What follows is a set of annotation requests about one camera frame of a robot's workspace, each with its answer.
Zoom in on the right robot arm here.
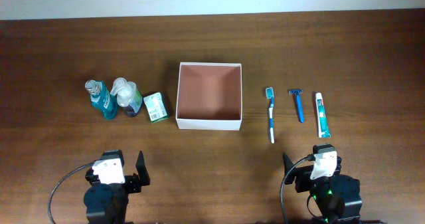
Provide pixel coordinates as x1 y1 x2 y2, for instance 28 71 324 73
280 144 363 223

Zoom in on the green white toothpaste tube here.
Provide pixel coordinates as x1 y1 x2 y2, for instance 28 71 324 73
315 92 331 138

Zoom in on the green soap bar box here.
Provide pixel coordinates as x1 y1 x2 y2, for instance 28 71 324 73
143 92 169 123

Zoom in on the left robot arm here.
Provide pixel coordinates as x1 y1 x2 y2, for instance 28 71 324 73
83 150 150 224

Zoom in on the clear pump soap bottle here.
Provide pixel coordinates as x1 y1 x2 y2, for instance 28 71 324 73
110 77 143 118

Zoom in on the blue white toothbrush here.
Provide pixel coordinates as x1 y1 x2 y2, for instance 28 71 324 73
265 87 275 144

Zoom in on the white cardboard box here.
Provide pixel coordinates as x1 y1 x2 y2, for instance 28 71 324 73
175 62 243 131

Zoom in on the teal mouthwash bottle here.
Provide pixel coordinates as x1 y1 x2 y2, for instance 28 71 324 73
85 80 118 120

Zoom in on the blue disposable razor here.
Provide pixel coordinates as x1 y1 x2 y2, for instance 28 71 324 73
288 88 305 123

